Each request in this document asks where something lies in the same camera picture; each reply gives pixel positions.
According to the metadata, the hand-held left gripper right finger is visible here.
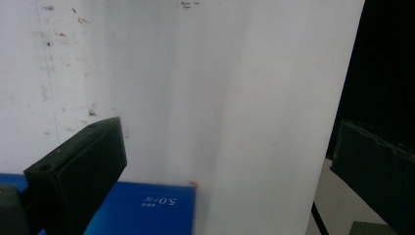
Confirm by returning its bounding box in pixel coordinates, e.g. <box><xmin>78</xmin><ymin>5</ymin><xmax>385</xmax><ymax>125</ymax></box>
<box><xmin>329</xmin><ymin>118</ymin><xmax>415</xmax><ymax>235</ymax></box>

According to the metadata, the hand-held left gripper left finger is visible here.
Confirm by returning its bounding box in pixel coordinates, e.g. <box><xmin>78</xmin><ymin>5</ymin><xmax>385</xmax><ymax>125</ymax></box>
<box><xmin>23</xmin><ymin>117</ymin><xmax>128</xmax><ymax>235</ymax></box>

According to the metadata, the right hand-held gripper black cable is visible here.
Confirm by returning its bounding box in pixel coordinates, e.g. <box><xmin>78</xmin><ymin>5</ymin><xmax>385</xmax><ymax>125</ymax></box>
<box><xmin>310</xmin><ymin>201</ymin><xmax>331</xmax><ymax>235</ymax></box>

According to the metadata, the blue cardboard box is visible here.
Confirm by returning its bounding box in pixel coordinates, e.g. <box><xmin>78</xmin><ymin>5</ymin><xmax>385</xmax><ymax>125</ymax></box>
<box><xmin>0</xmin><ymin>172</ymin><xmax>198</xmax><ymax>235</ymax></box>

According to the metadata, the white table mat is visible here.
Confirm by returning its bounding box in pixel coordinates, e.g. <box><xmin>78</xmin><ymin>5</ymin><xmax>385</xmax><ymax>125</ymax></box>
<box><xmin>0</xmin><ymin>0</ymin><xmax>366</xmax><ymax>235</ymax></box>

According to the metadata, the dark green object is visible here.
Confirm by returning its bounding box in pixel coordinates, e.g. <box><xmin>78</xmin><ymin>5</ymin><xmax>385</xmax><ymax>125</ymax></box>
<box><xmin>350</xmin><ymin>220</ymin><xmax>390</xmax><ymax>235</ymax></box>

